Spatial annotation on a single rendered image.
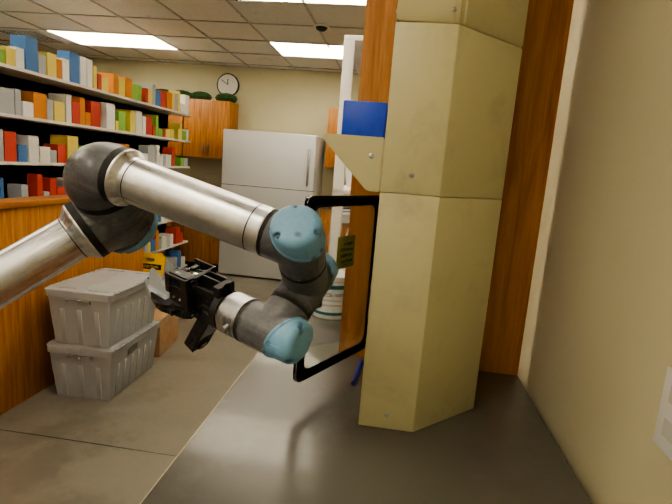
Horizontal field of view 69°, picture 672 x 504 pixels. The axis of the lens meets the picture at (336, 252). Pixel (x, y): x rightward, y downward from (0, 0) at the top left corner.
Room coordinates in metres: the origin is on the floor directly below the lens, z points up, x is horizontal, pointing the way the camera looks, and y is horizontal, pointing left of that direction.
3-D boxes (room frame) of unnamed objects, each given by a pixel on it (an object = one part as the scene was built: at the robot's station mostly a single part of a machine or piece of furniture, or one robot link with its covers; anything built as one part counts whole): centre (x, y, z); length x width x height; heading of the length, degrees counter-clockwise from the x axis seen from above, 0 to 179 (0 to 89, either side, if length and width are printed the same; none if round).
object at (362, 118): (1.18, -0.04, 1.56); 0.10 x 0.10 x 0.09; 84
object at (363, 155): (1.08, -0.03, 1.46); 0.32 x 0.12 x 0.10; 174
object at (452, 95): (1.06, -0.21, 1.33); 0.32 x 0.25 x 0.77; 174
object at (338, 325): (1.10, -0.02, 1.19); 0.30 x 0.01 x 0.40; 147
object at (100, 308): (2.91, 1.38, 0.49); 0.60 x 0.42 x 0.33; 174
